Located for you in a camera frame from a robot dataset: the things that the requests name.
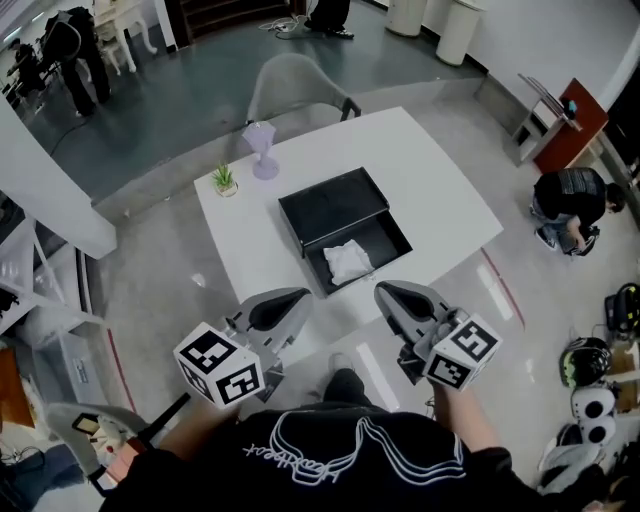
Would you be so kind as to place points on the person's right forearm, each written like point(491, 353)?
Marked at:
point(460, 415)

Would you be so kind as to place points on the small green potted plant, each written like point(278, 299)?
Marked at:
point(224, 180)

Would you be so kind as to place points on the white shelving rack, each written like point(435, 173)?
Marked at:
point(35, 280)

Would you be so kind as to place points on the grey side table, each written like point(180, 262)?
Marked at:
point(537, 120)

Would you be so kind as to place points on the person's white shoe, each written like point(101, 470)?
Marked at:
point(341, 361)

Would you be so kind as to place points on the person's black trouser leg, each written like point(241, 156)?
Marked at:
point(350, 390)

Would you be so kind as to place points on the person's left forearm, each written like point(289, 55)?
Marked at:
point(200, 430)

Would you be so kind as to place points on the dark wooden staircase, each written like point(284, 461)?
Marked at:
point(225, 20)

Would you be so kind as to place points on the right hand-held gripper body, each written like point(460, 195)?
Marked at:
point(460, 355)

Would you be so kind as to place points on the black and green helmet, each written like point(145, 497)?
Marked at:
point(585, 362)

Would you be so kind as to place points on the grey chair with clutter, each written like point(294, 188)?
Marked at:
point(90, 440)

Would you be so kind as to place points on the black and yellow device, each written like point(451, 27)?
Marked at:
point(622, 307)

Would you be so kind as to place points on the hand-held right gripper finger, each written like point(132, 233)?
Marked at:
point(400, 322)
point(425, 296)

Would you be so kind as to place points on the white cloth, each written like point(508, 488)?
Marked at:
point(347, 260)

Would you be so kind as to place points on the person's black printed t-shirt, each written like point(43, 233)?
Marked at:
point(350, 480)

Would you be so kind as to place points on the black drawer box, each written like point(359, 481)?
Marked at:
point(330, 210)

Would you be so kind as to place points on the grey shell chair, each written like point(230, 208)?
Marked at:
point(295, 95)

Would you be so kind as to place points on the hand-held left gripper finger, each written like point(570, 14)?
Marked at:
point(272, 299)
point(295, 322)

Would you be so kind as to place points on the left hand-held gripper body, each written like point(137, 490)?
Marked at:
point(220, 365)

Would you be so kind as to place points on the white square pillar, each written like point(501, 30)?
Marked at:
point(45, 190)

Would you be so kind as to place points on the white cylindrical bin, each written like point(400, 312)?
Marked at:
point(406, 15)
point(457, 30)

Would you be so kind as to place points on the white ornate table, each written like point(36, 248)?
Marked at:
point(125, 25)

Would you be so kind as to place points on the lilac vase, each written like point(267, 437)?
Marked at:
point(262, 150)

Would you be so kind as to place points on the white helmet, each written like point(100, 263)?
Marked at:
point(595, 412)

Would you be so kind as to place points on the red-brown cabinet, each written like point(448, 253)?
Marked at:
point(575, 125)

